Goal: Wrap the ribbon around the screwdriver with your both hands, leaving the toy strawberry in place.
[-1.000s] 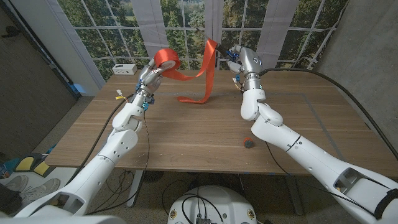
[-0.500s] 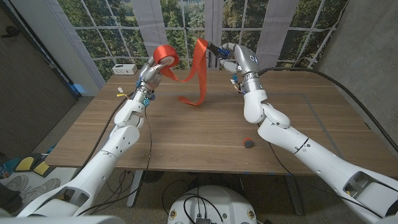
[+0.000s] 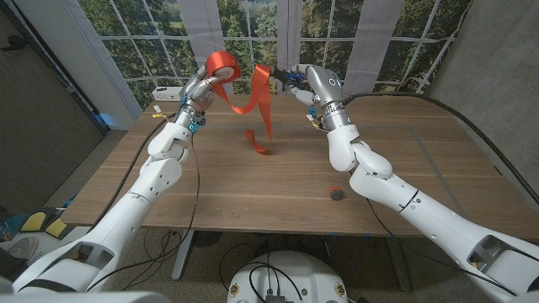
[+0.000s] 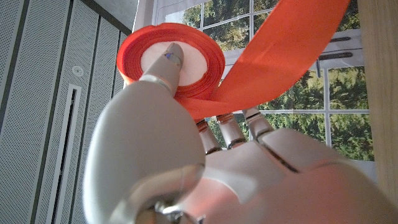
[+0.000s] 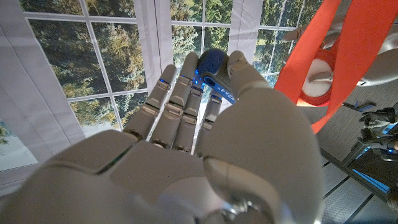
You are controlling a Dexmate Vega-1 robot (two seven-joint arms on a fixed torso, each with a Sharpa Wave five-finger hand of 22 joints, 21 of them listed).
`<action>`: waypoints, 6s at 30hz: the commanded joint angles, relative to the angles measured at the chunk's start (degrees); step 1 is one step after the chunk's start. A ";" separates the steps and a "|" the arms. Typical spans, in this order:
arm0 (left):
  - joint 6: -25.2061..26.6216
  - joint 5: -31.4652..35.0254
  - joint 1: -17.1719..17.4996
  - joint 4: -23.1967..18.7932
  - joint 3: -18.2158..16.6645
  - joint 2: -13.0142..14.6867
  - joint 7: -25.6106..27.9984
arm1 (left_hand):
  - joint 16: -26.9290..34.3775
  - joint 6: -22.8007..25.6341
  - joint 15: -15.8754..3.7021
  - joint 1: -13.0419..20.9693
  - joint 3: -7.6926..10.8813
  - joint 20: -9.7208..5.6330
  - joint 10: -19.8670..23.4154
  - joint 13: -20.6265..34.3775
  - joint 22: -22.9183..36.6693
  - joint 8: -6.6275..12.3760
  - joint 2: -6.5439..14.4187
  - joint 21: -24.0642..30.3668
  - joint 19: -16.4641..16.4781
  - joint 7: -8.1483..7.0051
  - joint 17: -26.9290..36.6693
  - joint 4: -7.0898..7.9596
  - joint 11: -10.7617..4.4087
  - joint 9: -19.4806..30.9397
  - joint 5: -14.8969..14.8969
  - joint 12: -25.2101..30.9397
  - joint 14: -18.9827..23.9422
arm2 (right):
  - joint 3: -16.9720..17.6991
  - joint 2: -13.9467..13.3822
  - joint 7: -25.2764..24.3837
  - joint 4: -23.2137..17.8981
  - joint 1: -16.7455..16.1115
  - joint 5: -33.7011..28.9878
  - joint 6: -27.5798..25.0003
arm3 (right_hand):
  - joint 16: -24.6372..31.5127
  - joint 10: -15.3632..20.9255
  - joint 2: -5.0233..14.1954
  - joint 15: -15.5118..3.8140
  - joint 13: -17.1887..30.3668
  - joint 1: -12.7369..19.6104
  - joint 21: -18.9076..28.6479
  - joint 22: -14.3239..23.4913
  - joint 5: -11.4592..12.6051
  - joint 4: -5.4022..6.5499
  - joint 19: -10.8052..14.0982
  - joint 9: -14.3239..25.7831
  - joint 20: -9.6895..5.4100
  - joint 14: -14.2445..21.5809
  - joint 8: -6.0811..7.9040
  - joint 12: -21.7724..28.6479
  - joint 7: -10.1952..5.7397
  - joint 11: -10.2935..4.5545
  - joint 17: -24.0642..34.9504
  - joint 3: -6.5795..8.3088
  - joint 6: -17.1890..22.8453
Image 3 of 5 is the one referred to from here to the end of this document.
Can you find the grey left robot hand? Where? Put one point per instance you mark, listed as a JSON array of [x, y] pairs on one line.
[[200, 94]]

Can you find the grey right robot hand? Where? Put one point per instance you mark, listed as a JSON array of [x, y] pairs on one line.
[[326, 86]]

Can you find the orange ribbon roll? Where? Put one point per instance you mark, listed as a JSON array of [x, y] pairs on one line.
[[221, 63]]

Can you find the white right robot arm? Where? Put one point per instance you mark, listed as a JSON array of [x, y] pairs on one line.
[[421, 210]]

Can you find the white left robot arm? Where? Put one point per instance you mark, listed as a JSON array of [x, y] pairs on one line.
[[126, 214]]

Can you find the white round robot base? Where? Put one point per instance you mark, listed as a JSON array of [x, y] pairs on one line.
[[303, 273]]

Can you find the white power strip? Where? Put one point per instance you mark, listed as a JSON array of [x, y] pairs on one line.
[[166, 93]]

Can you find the printed window backdrop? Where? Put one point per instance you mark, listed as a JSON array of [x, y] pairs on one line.
[[379, 42]]

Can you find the blue floor object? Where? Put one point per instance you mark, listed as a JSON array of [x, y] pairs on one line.
[[107, 120]]

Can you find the small dark round object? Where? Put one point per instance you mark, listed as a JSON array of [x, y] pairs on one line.
[[336, 194]]

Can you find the black ribbed round object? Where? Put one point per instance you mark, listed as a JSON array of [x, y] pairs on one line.
[[207, 238]]

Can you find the white table leg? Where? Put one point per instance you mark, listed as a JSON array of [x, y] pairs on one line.
[[183, 252]]

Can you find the grey table leg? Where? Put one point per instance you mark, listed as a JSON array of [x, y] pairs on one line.
[[398, 265]]

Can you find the yellow black foam pad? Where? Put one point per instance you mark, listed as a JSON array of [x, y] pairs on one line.
[[54, 227]]

